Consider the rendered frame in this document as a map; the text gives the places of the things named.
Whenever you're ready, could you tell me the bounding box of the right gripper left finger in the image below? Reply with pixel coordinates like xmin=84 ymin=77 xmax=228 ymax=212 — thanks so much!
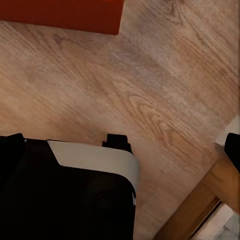
xmin=0 ymin=133 xmax=26 ymax=193

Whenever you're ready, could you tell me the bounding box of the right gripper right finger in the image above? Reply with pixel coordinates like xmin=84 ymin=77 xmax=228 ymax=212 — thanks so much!
xmin=224 ymin=133 xmax=240 ymax=173

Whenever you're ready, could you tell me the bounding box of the storage box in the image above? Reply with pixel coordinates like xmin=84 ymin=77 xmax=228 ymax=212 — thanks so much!
xmin=0 ymin=0 xmax=125 ymax=35

